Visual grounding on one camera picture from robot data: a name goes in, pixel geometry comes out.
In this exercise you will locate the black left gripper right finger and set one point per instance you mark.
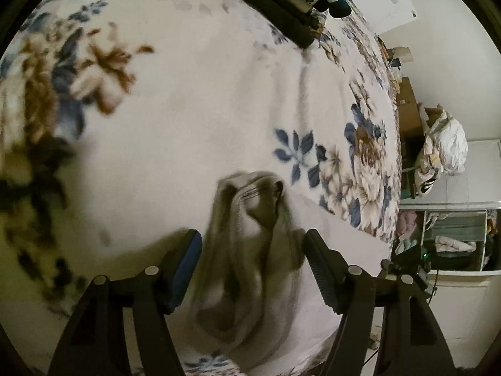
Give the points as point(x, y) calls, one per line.
point(411, 340)

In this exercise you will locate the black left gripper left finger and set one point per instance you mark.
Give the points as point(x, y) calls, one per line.
point(94, 339)

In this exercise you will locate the beige small garment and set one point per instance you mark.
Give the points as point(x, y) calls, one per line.
point(248, 281)

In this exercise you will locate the white crumpled clothes pile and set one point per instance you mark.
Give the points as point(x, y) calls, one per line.
point(444, 152)

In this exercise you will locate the white shelf unit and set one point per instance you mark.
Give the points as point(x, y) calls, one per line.
point(461, 254)

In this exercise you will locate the brown wooden cabinet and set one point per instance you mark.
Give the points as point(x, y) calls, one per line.
point(411, 135)

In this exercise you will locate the floral white bed blanket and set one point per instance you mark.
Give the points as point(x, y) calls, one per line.
point(121, 118)

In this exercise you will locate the patterned dark sock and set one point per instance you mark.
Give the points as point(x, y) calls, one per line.
point(336, 8)

